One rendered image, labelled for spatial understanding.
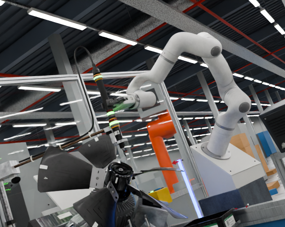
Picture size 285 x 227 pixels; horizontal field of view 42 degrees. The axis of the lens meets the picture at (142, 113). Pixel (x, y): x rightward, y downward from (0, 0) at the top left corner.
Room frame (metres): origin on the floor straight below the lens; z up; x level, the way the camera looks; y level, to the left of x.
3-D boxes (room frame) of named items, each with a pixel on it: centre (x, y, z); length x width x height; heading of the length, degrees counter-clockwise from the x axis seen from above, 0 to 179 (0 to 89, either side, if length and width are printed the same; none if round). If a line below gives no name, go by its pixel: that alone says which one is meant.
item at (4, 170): (1.88, 0.76, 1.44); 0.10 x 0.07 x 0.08; 80
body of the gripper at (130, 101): (1.85, 0.07, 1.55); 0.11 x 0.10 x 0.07; 135
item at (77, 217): (1.53, 0.40, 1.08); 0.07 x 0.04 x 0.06; 146
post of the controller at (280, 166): (1.65, -0.48, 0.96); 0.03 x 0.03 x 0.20; 45
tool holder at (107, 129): (1.77, 0.16, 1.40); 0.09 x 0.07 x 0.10; 80
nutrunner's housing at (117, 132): (1.77, 0.15, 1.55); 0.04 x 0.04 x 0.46
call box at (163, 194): (2.24, 0.10, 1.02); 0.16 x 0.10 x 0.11; 45
